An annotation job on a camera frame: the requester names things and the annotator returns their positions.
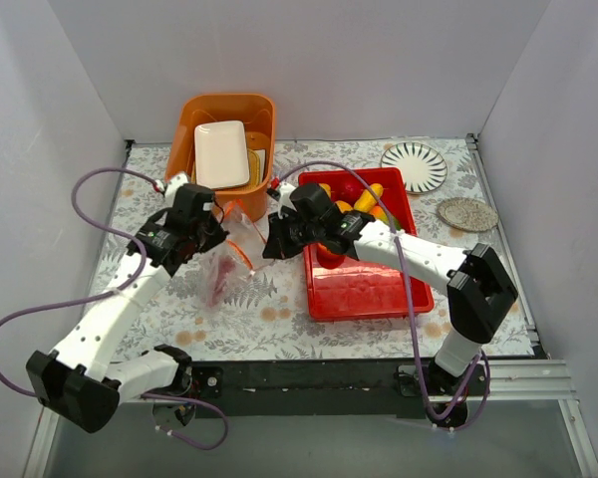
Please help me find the orange tangerine toy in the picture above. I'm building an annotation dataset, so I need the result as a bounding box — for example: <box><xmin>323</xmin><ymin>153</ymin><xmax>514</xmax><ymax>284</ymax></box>
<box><xmin>316</xmin><ymin>243</ymin><xmax>345</xmax><ymax>269</ymax></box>

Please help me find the purple grape bunch toy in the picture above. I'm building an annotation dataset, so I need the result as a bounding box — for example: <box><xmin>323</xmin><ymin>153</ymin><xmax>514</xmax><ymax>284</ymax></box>
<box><xmin>205</xmin><ymin>255</ymin><xmax>236</xmax><ymax>308</ymax></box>

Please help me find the clear zip top bag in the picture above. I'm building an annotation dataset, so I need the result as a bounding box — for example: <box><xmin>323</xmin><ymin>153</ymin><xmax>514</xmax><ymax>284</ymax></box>
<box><xmin>198</xmin><ymin>200</ymin><xmax>268</xmax><ymax>309</ymax></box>

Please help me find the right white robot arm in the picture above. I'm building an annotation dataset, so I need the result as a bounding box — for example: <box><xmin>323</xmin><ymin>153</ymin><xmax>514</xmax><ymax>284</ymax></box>
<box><xmin>263</xmin><ymin>182</ymin><xmax>518</xmax><ymax>396</ymax></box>

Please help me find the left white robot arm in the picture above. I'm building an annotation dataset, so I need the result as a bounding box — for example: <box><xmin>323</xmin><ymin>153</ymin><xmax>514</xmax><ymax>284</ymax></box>
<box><xmin>26</xmin><ymin>182</ymin><xmax>227</xmax><ymax>433</ymax></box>

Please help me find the green yellow papaya toy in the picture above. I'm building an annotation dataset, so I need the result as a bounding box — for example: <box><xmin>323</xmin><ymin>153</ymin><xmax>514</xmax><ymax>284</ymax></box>
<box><xmin>335</xmin><ymin>200</ymin><xmax>353</xmax><ymax>213</ymax></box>

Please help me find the dark red round fruit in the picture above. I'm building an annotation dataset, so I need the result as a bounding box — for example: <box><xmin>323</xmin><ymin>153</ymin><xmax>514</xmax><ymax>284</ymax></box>
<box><xmin>340</xmin><ymin>181</ymin><xmax>364</xmax><ymax>204</ymax></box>

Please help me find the yellow elongated mango toy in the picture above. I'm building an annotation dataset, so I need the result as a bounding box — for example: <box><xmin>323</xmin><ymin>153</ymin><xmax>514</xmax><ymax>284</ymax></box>
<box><xmin>354</xmin><ymin>183</ymin><xmax>384</xmax><ymax>213</ymax></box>

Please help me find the orange green mango toy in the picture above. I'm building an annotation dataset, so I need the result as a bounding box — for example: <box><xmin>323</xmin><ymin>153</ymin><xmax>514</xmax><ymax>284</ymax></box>
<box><xmin>370</xmin><ymin>205</ymin><xmax>402</xmax><ymax>231</ymax></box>

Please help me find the red plastic tray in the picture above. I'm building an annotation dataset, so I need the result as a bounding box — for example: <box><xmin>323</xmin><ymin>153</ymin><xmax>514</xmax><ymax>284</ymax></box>
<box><xmin>298</xmin><ymin>167</ymin><xmax>417</xmax><ymax>322</ymax></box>

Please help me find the yellow tray in bin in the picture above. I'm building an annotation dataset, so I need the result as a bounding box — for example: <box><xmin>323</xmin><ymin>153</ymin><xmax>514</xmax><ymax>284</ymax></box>
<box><xmin>191</xmin><ymin>148</ymin><xmax>262</xmax><ymax>191</ymax></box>

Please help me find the white rectangular plate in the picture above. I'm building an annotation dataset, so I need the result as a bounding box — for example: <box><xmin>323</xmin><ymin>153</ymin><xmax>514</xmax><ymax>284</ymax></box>
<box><xmin>194</xmin><ymin>120</ymin><xmax>247</xmax><ymax>166</ymax></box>

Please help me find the white striped round plate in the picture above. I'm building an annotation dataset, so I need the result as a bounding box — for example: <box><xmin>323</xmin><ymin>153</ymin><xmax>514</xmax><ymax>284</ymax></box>
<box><xmin>380</xmin><ymin>141</ymin><xmax>449</xmax><ymax>195</ymax></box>

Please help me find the orange plastic bin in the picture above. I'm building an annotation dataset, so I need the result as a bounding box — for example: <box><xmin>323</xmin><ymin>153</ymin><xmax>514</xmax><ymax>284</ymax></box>
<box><xmin>165</xmin><ymin>93</ymin><xmax>276</xmax><ymax>220</ymax></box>

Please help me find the speckled round coaster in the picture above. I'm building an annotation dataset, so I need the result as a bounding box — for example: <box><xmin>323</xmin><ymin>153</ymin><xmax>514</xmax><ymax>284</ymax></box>
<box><xmin>437</xmin><ymin>197</ymin><xmax>499</xmax><ymax>233</ymax></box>

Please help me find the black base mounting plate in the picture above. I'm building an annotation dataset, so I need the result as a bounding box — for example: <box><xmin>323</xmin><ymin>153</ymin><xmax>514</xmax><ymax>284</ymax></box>
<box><xmin>192</xmin><ymin>358</ymin><xmax>426</xmax><ymax>419</ymax></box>

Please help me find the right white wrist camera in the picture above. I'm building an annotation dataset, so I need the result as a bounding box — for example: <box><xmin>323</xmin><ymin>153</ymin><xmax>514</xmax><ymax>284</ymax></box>
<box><xmin>267</xmin><ymin>181</ymin><xmax>296</xmax><ymax>218</ymax></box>

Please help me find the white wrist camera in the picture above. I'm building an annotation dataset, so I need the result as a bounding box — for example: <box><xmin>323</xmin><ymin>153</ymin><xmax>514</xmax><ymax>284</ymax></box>
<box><xmin>267</xmin><ymin>181</ymin><xmax>296</xmax><ymax>218</ymax></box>
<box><xmin>163</xmin><ymin>172</ymin><xmax>190</xmax><ymax>197</ymax></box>

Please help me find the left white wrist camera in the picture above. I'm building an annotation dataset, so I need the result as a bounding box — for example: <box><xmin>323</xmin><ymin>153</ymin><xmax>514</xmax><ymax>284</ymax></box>
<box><xmin>163</xmin><ymin>172</ymin><xmax>190</xmax><ymax>197</ymax></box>

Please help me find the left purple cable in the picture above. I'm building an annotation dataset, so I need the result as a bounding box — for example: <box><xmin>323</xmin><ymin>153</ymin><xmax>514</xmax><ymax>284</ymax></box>
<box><xmin>0</xmin><ymin>167</ymin><xmax>229</xmax><ymax>452</ymax></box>

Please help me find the purple cable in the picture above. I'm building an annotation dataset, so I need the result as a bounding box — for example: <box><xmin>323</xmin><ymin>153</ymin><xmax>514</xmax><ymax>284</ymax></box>
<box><xmin>0</xmin><ymin>167</ymin><xmax>229</xmax><ymax>452</ymax></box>
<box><xmin>273</xmin><ymin>159</ymin><xmax>492</xmax><ymax>432</ymax></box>

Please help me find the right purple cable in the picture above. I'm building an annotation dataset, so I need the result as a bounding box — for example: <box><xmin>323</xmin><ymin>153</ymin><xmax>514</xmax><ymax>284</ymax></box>
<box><xmin>273</xmin><ymin>159</ymin><xmax>492</xmax><ymax>432</ymax></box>

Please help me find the aluminium frame rail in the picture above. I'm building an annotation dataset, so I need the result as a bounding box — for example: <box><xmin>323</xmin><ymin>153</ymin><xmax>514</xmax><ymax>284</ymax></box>
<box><xmin>43</xmin><ymin>359</ymin><xmax>579</xmax><ymax>404</ymax></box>

